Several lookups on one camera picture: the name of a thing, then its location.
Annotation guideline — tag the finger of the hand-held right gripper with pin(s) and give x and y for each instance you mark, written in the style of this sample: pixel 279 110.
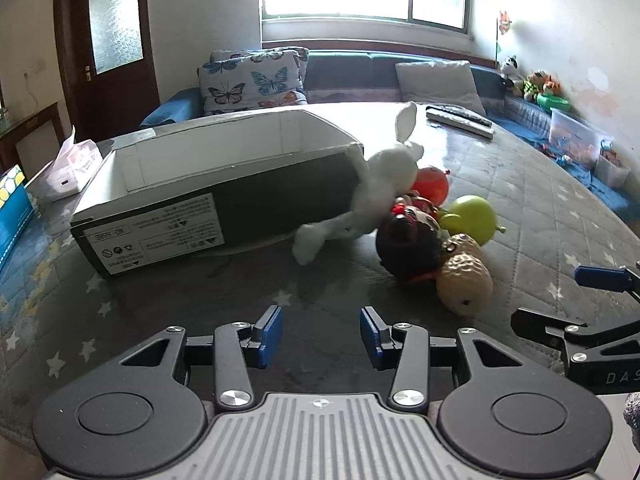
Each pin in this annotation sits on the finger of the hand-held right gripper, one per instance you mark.
pixel 600 277
pixel 542 324

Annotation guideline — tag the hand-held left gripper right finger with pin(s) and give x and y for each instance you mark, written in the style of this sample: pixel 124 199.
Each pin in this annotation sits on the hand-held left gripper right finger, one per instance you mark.
pixel 371 335

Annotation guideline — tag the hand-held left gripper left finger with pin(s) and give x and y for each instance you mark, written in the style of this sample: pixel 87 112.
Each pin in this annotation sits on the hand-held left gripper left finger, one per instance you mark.
pixel 267 335

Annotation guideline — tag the beige bumpy toy figure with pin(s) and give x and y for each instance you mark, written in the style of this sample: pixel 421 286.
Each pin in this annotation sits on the beige bumpy toy figure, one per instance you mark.
pixel 465 280

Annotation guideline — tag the black-haired doll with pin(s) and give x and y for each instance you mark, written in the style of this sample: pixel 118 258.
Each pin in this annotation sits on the black-haired doll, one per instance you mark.
pixel 405 245

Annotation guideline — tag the green round pig toy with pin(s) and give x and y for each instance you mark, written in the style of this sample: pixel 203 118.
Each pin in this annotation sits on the green round pig toy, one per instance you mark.
pixel 472 217

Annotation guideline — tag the black cardboard box white inside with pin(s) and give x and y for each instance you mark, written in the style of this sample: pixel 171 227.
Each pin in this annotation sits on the black cardboard box white inside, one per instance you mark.
pixel 200 200

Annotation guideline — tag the white plush rabbit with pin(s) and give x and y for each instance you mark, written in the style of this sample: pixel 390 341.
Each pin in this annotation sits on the white plush rabbit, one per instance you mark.
pixel 382 180

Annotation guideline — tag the red round pig toy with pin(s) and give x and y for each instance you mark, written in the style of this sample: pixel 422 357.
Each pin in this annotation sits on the red round pig toy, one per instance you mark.
pixel 431 186

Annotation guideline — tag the grey star-quilted desktop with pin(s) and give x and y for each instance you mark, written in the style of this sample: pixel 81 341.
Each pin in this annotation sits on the grey star-quilted desktop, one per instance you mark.
pixel 525 200

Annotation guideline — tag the small clear plastic bin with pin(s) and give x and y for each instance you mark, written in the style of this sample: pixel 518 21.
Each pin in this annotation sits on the small clear plastic bin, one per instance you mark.
pixel 612 170

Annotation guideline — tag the clear plastic storage bin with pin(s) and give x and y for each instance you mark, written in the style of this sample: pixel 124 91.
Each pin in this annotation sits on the clear plastic storage bin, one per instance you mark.
pixel 575 135

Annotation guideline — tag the green toy bowl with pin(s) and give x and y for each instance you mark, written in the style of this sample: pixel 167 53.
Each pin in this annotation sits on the green toy bowl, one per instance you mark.
pixel 554 101

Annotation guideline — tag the orange striped plush toy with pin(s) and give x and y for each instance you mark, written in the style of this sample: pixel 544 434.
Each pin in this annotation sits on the orange striped plush toy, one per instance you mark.
pixel 540 82

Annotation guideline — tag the grey remote control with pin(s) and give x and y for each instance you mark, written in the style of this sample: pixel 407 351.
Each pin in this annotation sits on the grey remote control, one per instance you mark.
pixel 457 124

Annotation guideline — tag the black remote control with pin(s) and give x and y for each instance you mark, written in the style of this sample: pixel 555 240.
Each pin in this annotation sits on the black remote control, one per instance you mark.
pixel 462 114

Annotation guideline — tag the black and white plush toy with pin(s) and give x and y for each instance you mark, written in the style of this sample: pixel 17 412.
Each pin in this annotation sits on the black and white plush toy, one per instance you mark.
pixel 510 70

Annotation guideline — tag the white pillow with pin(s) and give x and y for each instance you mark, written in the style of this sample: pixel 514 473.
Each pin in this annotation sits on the white pillow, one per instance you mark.
pixel 440 85

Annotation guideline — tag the butterfly print pillow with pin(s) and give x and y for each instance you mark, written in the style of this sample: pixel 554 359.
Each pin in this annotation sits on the butterfly print pillow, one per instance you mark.
pixel 250 85
pixel 300 57

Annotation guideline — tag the white tissue pack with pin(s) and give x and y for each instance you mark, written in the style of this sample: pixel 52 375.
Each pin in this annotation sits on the white tissue pack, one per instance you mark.
pixel 70 170

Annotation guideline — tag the blue sofa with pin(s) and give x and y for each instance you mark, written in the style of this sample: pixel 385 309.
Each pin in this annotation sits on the blue sofa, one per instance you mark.
pixel 350 72

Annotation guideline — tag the colourful pinwheel on stick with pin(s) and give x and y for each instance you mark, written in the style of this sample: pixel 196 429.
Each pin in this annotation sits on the colourful pinwheel on stick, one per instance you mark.
pixel 502 22

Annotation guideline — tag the blue dotted tissue box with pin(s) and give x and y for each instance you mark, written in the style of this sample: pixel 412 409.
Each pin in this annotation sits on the blue dotted tissue box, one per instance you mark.
pixel 15 210

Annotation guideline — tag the dark wooden cabinet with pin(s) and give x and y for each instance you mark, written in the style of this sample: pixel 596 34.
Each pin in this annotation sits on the dark wooden cabinet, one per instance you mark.
pixel 30 130

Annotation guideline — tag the dark wooden door frosted glass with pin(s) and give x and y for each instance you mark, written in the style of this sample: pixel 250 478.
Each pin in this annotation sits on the dark wooden door frosted glass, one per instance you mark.
pixel 110 50

